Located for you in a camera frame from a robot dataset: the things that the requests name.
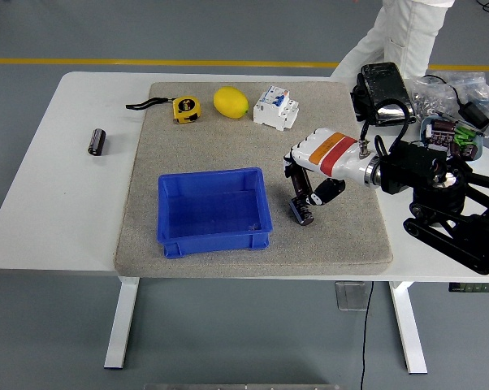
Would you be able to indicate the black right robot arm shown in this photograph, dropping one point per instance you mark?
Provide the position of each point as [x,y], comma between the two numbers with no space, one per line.
[431,183]

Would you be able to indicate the grey-brown mat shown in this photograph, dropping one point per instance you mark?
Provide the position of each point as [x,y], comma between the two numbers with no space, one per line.
[228,150]

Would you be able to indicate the yellow lemon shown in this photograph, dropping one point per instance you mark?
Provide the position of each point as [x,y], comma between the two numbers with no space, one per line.
[230,102]

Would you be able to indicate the black glossy device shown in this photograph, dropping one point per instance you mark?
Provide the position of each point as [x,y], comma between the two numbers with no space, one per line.
[384,85]

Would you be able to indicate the yellow tape measure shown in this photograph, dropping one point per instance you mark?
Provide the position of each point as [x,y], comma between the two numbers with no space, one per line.
[185,109]

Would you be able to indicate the silver box under table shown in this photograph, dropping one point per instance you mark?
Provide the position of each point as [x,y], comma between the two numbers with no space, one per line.
[350,295]

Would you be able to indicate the green terminal blocks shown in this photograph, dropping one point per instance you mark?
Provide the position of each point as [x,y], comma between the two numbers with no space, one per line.
[464,135]

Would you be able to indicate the black pen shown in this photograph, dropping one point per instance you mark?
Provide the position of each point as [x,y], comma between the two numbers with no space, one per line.
[486,135]

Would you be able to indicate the blue plastic box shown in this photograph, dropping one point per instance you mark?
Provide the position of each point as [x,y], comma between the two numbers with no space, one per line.
[212,211]

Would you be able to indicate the white circuit breaker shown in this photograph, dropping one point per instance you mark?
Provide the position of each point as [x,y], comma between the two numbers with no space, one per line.
[275,109]

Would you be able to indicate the person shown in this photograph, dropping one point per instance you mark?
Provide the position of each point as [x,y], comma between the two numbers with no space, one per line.
[407,32]

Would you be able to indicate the clear plastic bag of screws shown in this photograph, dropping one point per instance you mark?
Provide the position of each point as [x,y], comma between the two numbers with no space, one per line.
[427,95]

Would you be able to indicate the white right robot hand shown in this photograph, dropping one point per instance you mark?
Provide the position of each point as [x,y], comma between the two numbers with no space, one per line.
[330,156]

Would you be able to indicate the white table leg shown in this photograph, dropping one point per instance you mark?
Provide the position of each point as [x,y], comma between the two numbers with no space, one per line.
[409,325]
[122,321]

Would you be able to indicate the light blue parts tray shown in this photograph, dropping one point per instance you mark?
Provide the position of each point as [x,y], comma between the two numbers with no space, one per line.
[481,146]

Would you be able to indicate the black cylindrical battery grey print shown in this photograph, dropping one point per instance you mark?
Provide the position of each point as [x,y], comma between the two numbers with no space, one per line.
[303,215]

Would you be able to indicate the table height control panel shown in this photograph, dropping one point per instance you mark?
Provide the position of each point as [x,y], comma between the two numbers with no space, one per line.
[476,287]

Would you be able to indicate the brown capacitor in tray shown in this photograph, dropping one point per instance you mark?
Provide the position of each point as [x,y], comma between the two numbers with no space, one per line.
[470,151]
[438,141]
[444,127]

